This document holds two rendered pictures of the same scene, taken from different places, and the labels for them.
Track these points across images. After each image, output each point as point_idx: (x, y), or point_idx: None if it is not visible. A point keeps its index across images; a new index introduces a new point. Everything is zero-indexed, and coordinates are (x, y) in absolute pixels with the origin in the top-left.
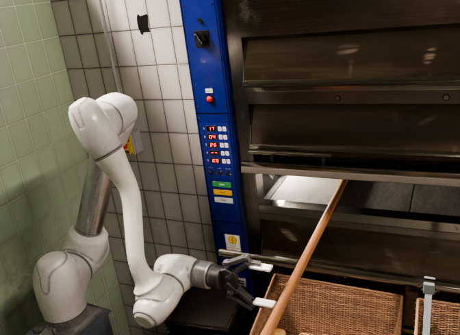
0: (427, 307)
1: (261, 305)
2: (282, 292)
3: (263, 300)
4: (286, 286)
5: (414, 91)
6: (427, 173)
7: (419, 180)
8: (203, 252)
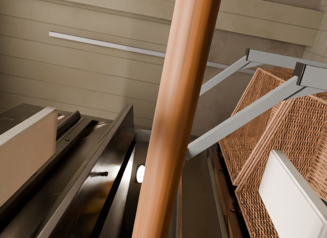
0: (202, 137)
1: (308, 186)
2: (163, 96)
3: (283, 221)
4: (153, 130)
5: None
6: (43, 220)
7: (49, 226)
8: None
